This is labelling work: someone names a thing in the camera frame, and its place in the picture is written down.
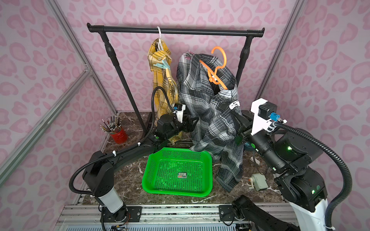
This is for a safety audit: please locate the black clothes rack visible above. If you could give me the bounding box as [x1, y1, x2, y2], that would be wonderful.
[87, 23, 266, 136]

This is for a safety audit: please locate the green plastic basket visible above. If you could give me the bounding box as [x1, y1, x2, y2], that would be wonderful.
[142, 147, 213, 197]

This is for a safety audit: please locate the white clothespin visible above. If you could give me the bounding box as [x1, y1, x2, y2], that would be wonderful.
[229, 100, 240, 110]

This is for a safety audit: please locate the white plastic hanger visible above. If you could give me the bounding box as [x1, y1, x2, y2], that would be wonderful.
[156, 26, 164, 51]

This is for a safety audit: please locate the beige power adapter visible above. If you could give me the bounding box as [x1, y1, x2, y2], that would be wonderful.
[249, 173, 269, 191]

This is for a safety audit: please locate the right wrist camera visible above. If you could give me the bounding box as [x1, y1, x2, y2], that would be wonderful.
[251, 98, 287, 136]

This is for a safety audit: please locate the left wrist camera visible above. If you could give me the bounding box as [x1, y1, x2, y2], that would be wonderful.
[173, 104, 186, 123]

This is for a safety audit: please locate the grey plaid shirt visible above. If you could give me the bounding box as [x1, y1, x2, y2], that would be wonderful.
[176, 53, 243, 192]

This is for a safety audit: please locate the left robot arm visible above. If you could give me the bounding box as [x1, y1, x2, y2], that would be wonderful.
[69, 105, 199, 223]

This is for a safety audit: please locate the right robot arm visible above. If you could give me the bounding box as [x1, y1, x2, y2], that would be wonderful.
[230, 112, 353, 231]

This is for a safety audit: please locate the red pen cup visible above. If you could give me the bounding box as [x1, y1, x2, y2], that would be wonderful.
[101, 115, 128, 144]

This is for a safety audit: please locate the orange plastic hanger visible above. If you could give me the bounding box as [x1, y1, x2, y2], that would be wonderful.
[199, 46, 228, 90]

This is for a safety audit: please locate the yellow plaid shirt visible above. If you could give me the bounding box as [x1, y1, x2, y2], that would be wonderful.
[147, 39, 180, 129]

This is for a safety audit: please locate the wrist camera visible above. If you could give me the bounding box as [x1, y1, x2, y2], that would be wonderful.
[173, 104, 186, 123]
[251, 98, 287, 136]

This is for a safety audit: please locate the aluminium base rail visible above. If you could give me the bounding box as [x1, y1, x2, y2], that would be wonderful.
[54, 204, 250, 231]

